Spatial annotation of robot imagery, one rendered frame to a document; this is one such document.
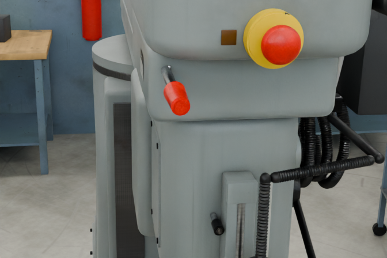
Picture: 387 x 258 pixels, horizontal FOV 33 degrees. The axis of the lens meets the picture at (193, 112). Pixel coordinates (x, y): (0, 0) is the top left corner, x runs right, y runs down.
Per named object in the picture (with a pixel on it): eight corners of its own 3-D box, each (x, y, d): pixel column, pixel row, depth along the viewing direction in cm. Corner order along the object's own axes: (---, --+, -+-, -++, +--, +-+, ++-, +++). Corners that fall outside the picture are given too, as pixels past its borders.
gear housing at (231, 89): (338, 119, 83) (346, 42, 80) (148, 126, 79) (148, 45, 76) (270, 56, 114) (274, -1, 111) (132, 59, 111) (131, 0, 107)
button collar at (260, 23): (302, 68, 67) (306, 11, 66) (245, 69, 67) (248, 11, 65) (296, 64, 69) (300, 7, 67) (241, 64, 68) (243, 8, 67)
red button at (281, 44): (302, 67, 64) (305, 27, 63) (262, 67, 64) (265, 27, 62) (292, 59, 67) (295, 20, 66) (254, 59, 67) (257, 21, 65)
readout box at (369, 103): (403, 115, 121) (417, 2, 114) (356, 116, 119) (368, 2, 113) (361, 84, 139) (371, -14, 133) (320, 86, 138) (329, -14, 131)
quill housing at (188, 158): (299, 315, 96) (315, 111, 86) (160, 326, 93) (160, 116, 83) (266, 249, 114) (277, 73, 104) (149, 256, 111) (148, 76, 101)
